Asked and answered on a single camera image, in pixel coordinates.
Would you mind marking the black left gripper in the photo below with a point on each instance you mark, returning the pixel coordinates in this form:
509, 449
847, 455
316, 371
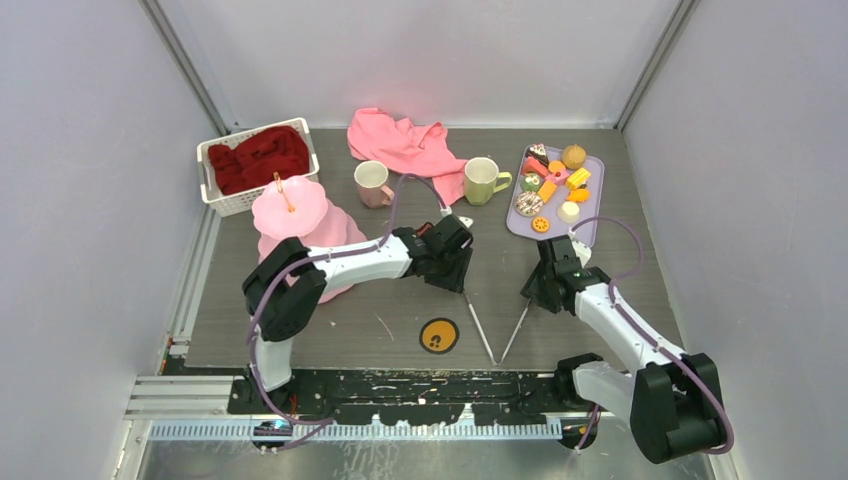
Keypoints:
456, 280

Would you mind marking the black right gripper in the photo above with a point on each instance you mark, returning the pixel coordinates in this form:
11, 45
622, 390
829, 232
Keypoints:
532, 290

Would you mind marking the metal serving tongs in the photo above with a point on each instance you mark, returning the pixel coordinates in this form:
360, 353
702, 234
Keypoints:
481, 332

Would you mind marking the white round cake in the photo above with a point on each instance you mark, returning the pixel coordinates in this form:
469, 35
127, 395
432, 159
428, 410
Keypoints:
569, 212

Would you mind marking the sprinkled chocolate donut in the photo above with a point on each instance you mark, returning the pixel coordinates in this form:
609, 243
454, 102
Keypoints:
528, 204

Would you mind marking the orange wafer bar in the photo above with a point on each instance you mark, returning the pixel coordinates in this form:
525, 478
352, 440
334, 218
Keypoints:
547, 190

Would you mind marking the pink three-tier dessert stand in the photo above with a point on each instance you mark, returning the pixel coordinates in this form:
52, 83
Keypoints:
299, 207

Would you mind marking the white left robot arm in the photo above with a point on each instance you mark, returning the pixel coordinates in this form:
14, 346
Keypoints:
284, 290

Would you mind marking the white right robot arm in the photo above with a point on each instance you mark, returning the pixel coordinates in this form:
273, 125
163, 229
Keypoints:
671, 400

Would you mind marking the orange lotus-root cookie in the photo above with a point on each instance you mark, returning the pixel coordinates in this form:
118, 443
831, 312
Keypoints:
540, 224

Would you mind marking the orange fish-shaped cookie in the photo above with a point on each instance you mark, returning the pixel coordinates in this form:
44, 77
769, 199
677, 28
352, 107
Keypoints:
579, 195

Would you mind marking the orange round sticker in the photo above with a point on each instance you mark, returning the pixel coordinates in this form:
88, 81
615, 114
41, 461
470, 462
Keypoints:
439, 336

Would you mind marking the lavender serving tray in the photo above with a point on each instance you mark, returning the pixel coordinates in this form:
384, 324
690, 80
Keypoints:
521, 226

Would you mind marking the green mug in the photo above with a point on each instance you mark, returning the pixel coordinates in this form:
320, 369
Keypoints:
482, 179

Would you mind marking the green frog macaron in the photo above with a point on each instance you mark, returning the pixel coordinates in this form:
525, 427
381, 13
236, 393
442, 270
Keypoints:
531, 182

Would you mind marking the pink cherry cake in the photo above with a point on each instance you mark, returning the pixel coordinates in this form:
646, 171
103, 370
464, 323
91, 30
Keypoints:
558, 177

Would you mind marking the pink cloth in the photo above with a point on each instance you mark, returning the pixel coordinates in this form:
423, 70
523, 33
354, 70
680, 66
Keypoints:
404, 147

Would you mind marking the yellow layered cake piece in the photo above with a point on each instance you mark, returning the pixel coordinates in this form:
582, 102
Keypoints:
578, 179

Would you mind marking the pink mug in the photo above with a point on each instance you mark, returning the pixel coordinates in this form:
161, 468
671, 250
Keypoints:
371, 178

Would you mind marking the small orange round cookie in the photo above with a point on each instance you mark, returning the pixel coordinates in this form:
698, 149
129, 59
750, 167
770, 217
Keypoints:
557, 168

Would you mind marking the golden round bun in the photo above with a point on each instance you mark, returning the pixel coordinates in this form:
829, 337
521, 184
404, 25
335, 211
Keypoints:
574, 157

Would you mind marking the chocolate cake slice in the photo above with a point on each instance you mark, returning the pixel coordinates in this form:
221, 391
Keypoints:
538, 151

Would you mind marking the dark red towel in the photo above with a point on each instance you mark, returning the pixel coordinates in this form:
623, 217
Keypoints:
253, 162

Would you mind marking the white plastic basket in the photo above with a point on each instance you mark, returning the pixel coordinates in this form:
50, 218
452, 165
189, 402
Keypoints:
226, 205

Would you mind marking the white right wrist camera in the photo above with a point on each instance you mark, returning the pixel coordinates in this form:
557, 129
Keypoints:
582, 251

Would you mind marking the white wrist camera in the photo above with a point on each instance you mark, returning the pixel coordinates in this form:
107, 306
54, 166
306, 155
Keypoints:
582, 251
448, 212

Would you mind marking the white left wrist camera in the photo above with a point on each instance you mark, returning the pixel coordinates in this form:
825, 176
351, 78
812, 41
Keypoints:
448, 212

